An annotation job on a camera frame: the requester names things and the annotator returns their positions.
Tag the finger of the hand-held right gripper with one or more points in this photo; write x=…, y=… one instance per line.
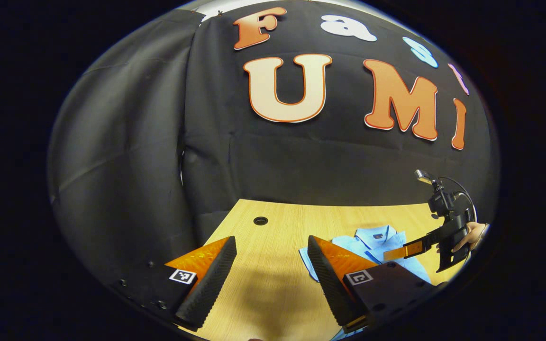
x=403, y=251

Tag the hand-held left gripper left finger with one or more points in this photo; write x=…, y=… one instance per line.
x=209, y=284

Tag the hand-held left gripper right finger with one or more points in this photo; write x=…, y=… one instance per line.
x=330, y=284

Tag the light blue T-shirt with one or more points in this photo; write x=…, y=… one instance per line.
x=372, y=238

